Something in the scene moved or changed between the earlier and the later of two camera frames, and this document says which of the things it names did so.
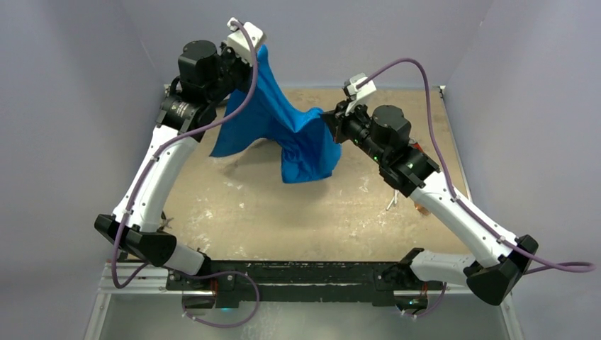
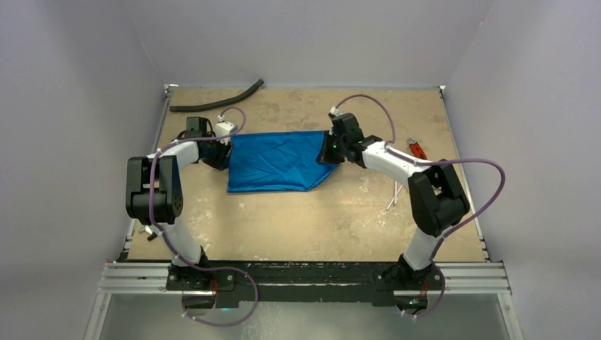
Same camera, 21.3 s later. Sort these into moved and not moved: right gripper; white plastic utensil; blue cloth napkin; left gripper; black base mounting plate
Moved: right gripper; blue cloth napkin; left gripper
Not moved: white plastic utensil; black base mounting plate
